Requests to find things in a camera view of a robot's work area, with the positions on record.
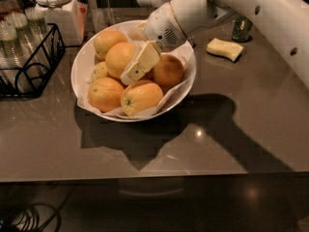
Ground white ceramic lidded jar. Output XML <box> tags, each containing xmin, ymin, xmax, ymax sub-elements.
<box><xmin>35</xmin><ymin>0</ymin><xmax>88</xmax><ymax>46</ymax></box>

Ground black cables on floor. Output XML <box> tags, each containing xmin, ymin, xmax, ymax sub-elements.
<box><xmin>0</xmin><ymin>184</ymin><xmax>76</xmax><ymax>232</ymax></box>

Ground small left middle orange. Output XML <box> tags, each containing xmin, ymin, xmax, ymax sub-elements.
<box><xmin>92</xmin><ymin>61</ymin><xmax>108</xmax><ymax>80</ymax></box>

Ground drinking glass back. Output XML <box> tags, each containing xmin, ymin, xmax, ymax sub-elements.
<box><xmin>25</xmin><ymin>7</ymin><xmax>47</xmax><ymax>39</ymax></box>

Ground white paper liner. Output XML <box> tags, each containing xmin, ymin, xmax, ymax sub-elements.
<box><xmin>76</xmin><ymin>26</ymin><xmax>196</xmax><ymax>120</ymax></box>

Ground drinking glass front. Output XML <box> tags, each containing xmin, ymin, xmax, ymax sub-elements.
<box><xmin>0</xmin><ymin>20</ymin><xmax>25</xmax><ymax>68</ymax></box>

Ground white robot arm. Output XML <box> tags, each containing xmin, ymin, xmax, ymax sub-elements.
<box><xmin>121</xmin><ymin>0</ymin><xmax>309</xmax><ymax>87</ymax></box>

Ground yellow sponge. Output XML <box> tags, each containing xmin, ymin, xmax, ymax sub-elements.
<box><xmin>207</xmin><ymin>38</ymin><xmax>243</xmax><ymax>62</ymax></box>

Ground green soda can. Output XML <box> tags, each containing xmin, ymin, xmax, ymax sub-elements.
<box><xmin>232</xmin><ymin>16</ymin><xmax>253</xmax><ymax>43</ymax></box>

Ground black wire rack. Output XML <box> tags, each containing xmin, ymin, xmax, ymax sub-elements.
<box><xmin>0</xmin><ymin>23</ymin><xmax>66</xmax><ymax>99</ymax></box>

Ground drinking glass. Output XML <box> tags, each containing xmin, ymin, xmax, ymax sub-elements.
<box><xmin>5</xmin><ymin>12</ymin><xmax>36</xmax><ymax>48</ymax></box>
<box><xmin>25</xmin><ymin>7</ymin><xmax>47</xmax><ymax>39</ymax></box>
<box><xmin>0</xmin><ymin>20</ymin><xmax>25</xmax><ymax>68</ymax></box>

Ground drinking glass middle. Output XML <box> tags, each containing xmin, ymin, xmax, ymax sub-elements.
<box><xmin>5</xmin><ymin>12</ymin><xmax>36</xmax><ymax>48</ymax></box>

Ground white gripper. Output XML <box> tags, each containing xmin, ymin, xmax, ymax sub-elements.
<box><xmin>121</xmin><ymin>3</ymin><xmax>186</xmax><ymax>85</ymax></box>

